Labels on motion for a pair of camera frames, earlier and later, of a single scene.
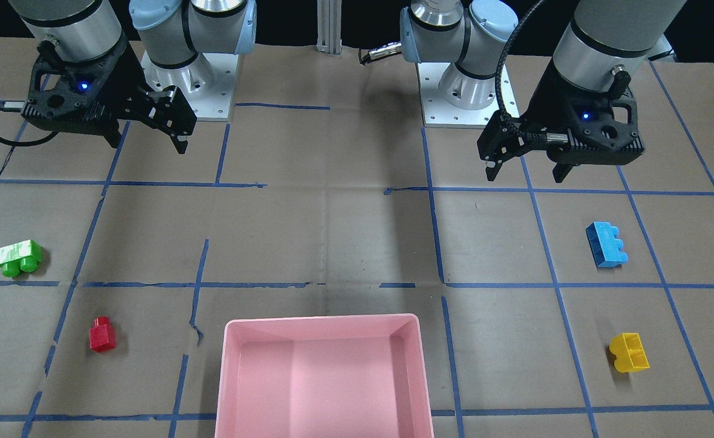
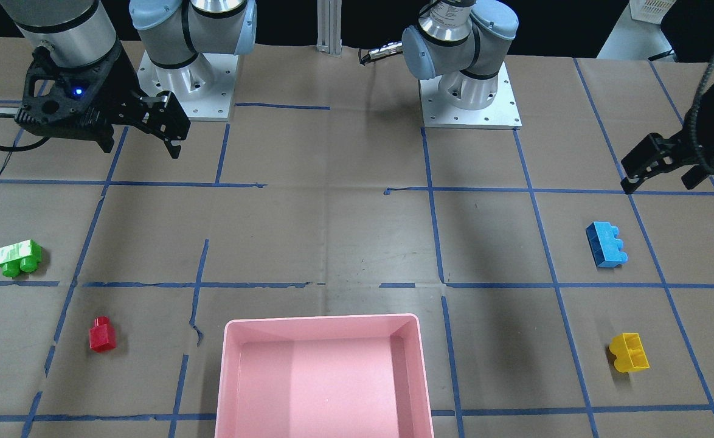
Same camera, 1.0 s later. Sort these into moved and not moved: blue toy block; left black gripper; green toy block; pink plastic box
Moved: left black gripper
Not moved: pink plastic box; blue toy block; green toy block
